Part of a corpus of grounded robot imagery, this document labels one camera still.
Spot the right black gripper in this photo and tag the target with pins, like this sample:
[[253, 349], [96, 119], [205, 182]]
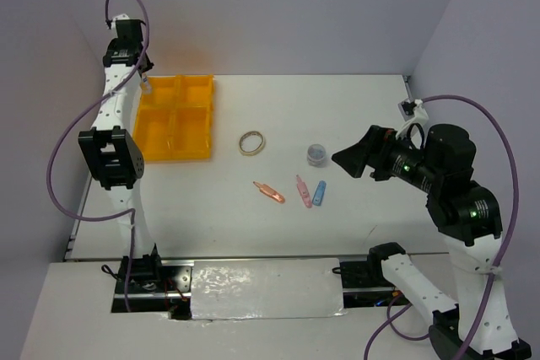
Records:
[[372, 148]]

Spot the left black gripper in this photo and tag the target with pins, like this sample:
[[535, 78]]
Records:
[[150, 65]]

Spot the clear round pin jar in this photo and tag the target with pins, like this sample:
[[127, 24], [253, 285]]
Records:
[[316, 155]]

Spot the beige masking tape roll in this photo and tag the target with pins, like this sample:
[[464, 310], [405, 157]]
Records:
[[251, 143]]

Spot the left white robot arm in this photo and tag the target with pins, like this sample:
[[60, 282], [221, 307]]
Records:
[[114, 159]]

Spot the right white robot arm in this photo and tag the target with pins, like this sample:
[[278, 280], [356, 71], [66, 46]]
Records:
[[438, 161]]

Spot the small purple-capped glue bottle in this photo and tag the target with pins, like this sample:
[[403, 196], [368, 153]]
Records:
[[145, 85]]

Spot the yellow four-compartment tray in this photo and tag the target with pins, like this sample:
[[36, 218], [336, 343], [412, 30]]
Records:
[[174, 120]]

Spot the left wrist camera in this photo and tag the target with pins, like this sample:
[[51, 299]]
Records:
[[111, 22]]

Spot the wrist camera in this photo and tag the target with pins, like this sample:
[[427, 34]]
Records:
[[413, 109], [111, 22]]

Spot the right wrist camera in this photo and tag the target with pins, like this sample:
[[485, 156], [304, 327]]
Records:
[[413, 109]]

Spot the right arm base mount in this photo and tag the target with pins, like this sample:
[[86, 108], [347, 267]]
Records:
[[362, 288]]

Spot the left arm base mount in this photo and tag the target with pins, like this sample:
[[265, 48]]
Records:
[[170, 295]]

